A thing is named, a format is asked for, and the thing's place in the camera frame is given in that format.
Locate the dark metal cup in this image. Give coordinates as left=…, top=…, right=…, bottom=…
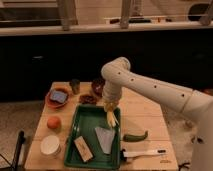
left=69, top=79, right=80, bottom=95

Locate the white paper cup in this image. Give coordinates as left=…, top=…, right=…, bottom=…
left=40, top=135, right=61, bottom=156

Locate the dark maroon bowl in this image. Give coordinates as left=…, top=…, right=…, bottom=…
left=91, top=78, right=105, bottom=97

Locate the blue sponge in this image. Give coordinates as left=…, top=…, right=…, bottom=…
left=50, top=90, right=67, bottom=103

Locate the grey folded cloth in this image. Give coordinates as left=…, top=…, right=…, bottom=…
left=95, top=127, right=115, bottom=155

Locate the orange fruit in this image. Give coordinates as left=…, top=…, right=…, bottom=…
left=47, top=116, right=61, bottom=130

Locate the small brown dish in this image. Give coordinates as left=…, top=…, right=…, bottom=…
left=79, top=94, right=97, bottom=105

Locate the yellow banana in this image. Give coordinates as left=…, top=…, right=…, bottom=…
left=107, top=111, right=118, bottom=127

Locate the black stand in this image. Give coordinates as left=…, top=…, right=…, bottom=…
left=12, top=131, right=25, bottom=171

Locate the green chili pepper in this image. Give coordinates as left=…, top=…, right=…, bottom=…
left=123, top=131, right=148, bottom=142

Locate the orange bowl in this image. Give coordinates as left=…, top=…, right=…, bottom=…
left=45, top=87, right=69, bottom=109

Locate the green plastic tray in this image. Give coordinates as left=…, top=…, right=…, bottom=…
left=64, top=105, right=120, bottom=170

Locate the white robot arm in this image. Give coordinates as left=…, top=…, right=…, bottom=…
left=101, top=57, right=213, bottom=171

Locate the black cable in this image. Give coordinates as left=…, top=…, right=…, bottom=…
left=177, top=161, right=192, bottom=171

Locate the wooden block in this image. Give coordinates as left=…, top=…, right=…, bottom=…
left=74, top=136, right=93, bottom=162

